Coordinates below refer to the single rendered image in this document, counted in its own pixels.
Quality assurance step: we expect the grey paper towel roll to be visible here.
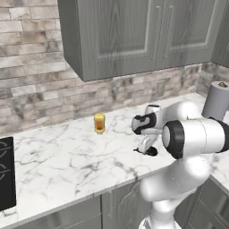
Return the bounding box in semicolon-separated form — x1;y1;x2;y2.
201;81;229;122

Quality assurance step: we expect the black hob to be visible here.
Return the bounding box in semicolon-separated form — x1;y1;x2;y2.
0;136;17;212

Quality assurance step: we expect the grey wall cupboard door handle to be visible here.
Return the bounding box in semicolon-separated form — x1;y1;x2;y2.
150;4;163;61
162;4;174;60

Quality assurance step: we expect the grey corner base cupboard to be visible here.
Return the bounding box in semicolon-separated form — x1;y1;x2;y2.
174;175;229;229

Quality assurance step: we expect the grey base drawer front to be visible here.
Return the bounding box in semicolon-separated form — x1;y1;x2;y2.
61;214;103;229
13;195;103;229

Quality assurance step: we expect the grey corner wall cupboard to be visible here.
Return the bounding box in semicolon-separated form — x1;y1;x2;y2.
210;0;229;69

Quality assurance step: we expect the grey wall cupboard carcass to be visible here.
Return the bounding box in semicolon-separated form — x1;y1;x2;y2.
56;0;84;82

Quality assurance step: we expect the yellow jar with orange label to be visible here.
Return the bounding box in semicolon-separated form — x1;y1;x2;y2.
93;113;106;135

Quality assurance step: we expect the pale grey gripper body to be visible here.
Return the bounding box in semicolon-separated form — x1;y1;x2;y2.
138;133;159;152

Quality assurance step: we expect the grey base cupboard door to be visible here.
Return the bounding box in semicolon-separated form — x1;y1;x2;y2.
101;179;154;229

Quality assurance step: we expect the wide grey wall cupboard door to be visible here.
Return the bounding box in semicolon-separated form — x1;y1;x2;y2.
77;0;165;82

